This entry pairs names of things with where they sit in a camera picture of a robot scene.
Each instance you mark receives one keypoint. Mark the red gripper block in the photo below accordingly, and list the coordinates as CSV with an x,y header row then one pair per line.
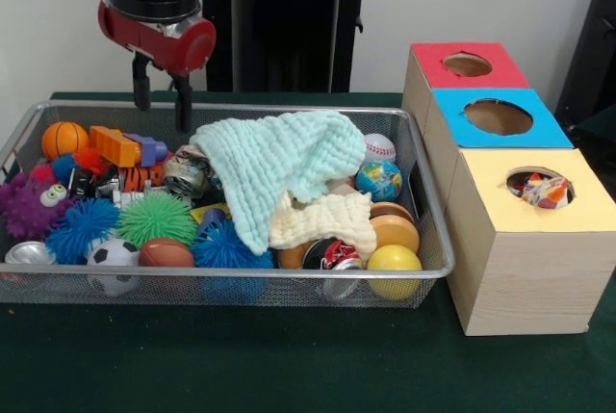
x,y
192,47

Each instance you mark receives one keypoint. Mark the mint waffle cloth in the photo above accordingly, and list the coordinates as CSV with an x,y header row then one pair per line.
x,y
269,158

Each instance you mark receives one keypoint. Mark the cream waffle cloth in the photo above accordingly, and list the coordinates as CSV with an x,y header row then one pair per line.
x,y
327,220

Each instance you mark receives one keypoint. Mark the crushed silver can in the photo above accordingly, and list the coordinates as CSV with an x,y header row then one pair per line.
x,y
337,259

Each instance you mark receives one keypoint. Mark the small polka dot paper ball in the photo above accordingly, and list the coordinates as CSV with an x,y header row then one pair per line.
x,y
546,191

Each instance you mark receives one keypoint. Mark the wooden box three round holes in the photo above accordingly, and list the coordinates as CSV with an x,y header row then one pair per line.
x,y
529,278

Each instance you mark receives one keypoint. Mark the crushed pale can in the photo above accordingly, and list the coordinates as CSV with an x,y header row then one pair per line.
x,y
185,179

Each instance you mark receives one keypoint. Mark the orange toy basketball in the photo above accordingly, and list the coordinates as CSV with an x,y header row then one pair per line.
x,y
65,140

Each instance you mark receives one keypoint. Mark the green spiky ball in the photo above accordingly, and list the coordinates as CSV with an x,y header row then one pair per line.
x,y
156,218

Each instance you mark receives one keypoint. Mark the small soccer ball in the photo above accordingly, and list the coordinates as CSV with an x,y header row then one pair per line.
x,y
113,259

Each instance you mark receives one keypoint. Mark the purple spiky toy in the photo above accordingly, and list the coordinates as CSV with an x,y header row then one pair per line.
x,y
29,206

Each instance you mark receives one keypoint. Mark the small globe ball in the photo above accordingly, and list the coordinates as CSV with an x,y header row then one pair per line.
x,y
379,179

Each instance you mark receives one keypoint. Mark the dark green table cloth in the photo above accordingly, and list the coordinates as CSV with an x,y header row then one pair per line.
x,y
240,360

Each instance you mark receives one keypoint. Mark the yellow ball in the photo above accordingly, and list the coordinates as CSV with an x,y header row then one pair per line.
x,y
393,271

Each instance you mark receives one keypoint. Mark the black upright panel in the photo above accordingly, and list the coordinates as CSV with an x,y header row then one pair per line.
x,y
597,23

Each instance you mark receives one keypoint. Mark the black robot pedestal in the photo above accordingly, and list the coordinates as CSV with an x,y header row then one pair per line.
x,y
289,37

